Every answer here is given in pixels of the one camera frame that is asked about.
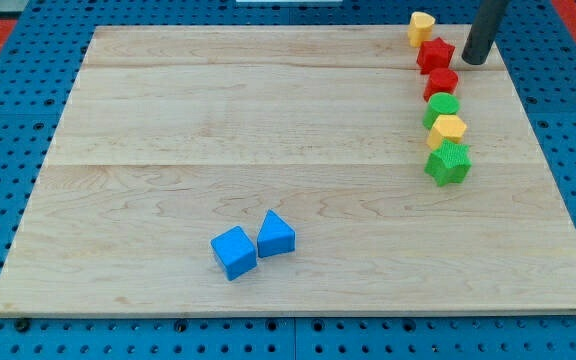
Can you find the yellow hexagon block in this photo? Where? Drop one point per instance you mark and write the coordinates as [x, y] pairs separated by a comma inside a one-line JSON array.
[[446, 127]]

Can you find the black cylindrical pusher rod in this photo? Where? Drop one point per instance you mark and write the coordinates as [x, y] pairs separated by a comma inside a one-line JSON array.
[[483, 31]]

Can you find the blue triangle block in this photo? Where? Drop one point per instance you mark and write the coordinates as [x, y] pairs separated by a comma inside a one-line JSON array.
[[275, 237]]

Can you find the yellow heart block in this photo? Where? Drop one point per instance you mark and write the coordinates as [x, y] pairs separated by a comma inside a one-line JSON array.
[[420, 28]]

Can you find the red star block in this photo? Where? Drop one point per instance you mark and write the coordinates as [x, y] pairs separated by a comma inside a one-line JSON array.
[[433, 54]]

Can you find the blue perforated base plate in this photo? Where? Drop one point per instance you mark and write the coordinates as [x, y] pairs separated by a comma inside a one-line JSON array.
[[38, 65]]

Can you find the green star block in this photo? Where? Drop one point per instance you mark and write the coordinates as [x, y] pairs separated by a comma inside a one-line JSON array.
[[449, 163]]

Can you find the light wooden board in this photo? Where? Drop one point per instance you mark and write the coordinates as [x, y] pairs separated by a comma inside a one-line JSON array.
[[172, 135]]

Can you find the red cylinder block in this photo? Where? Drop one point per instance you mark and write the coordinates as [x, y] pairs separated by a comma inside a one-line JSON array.
[[440, 80]]

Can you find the blue cube block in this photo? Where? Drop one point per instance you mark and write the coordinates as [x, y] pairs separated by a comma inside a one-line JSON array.
[[234, 252]]

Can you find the green cylinder block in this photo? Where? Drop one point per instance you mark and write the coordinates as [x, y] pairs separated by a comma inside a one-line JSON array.
[[440, 103]]

